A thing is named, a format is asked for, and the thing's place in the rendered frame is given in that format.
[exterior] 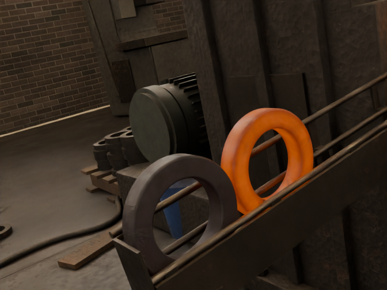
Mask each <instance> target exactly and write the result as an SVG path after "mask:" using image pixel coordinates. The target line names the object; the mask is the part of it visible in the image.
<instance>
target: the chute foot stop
mask: <svg viewBox="0 0 387 290"><path fill-rule="evenodd" d="M113 243H114V245H115V248H116V251H117V253H118V256H119V258H120V261H121V263H122V265H123V269H124V271H125V273H126V276H127V278H128V282H129V283H130V286H131V289H132V290H155V288H154V285H153V282H152V280H151V277H150V275H149V272H148V269H147V267H146V264H145V261H144V259H143V256H142V253H141V251H139V250H137V249H135V248H134V247H132V246H130V245H128V244H126V243H124V242H122V241H121V240H119V239H117V238H114V239H113Z"/></svg>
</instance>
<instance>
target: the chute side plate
mask: <svg viewBox="0 0 387 290"><path fill-rule="evenodd" d="M386 176H387V128H386V129H385V130H383V131H382V132H380V133H379V134H378V135H376V136H375V137H373V138H371V139H370V140H369V141H367V142H366V143H364V144H363V145H361V146H360V147H358V148H357V149H356V150H354V151H353V152H351V153H349V154H348V155H346V156H345V157H344V158H342V159H341V160H339V161H338V162H336V163H335V164H334V165H332V166H331V167H329V168H327V169H326V170H324V171H323V172H322V173H320V174H319V175H317V176H316V177H314V178H313V179H311V180H310V181H309V182H307V183H306V184H304V185H302V186H301V187H300V188H298V189H297V190H295V191H294V192H293V193H291V194H289V195H288V196H287V197H285V198H284V199H282V200H281V201H280V202H278V203H276V204H275V205H273V206H272V207H271V208H269V209H267V210H266V211H265V212H263V213H262V214H260V215H259V216H257V217H256V218H254V219H253V220H251V221H250V222H249V223H247V224H246V225H244V226H242V227H241V228H240V229H238V230H237V231H235V232H234V233H232V234H231V235H229V236H228V237H227V238H225V239H224V240H222V241H220V242H219V243H218V244H216V245H215V246H213V247H212V248H210V249H209V250H207V251H206V252H205V253H203V254H202V255H200V256H198V257H197V258H196V259H194V260H193V261H191V262H190V263H188V264H187V265H186V266H184V267H183V268H181V269H180V270H178V271H177V272H176V273H174V274H172V275H171V276H170V277H168V278H167V279H165V280H164V281H162V282H161V283H159V284H158V285H156V286H155V289H156V290H216V289H218V288H220V287H223V289H224V290H239V289H240V288H242V287H243V286H244V285H246V284H247V283H248V282H250V281H251V280H252V279H253V278H255V277H256V276H257V275H258V274H260V273H261V272H262V271H264V270H265V269H267V268H268V267H269V266H270V265H272V264H273V263H274V262H275V261H277V260H278V259H279V258H280V257H282V256H283V255H285V254H286V253H287V252H288V251H290V250H291V249H292V248H293V247H295V246H296V245H297V244H299V243H300V242H301V241H303V240H304V239H305V238H307V237H308V236H309V235H310V234H312V233H313V232H314V231H316V230H317V229H318V228H320V227H321V226H322V225H323V224H325V223H326V222H327V221H328V220H330V219H331V218H333V217H334V216H335V215H336V214H338V213H339V212H340V211H341V210H343V209H344V208H345V207H346V206H348V205H349V204H351V203H352V202H353V201H354V200H356V199H357V198H358V197H359V196H361V195H362V194H364V192H366V191H367V190H369V189H370V188H371V187H372V186H374V185H375V184H376V183H378V182H379V181H380V180H382V179H383V178H384V177H386Z"/></svg>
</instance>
